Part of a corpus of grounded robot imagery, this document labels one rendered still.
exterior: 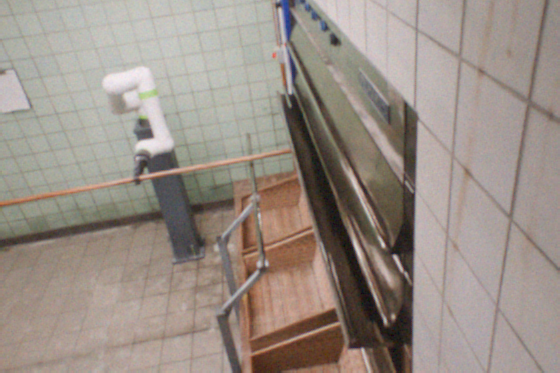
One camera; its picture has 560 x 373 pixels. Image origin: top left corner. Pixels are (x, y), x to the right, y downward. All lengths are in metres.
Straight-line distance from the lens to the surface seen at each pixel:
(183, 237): 3.70
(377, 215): 1.18
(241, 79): 3.69
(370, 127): 1.21
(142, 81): 2.78
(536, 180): 0.55
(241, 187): 3.44
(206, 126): 3.85
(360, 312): 1.38
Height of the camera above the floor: 2.47
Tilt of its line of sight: 30 degrees down
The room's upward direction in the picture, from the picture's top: 9 degrees counter-clockwise
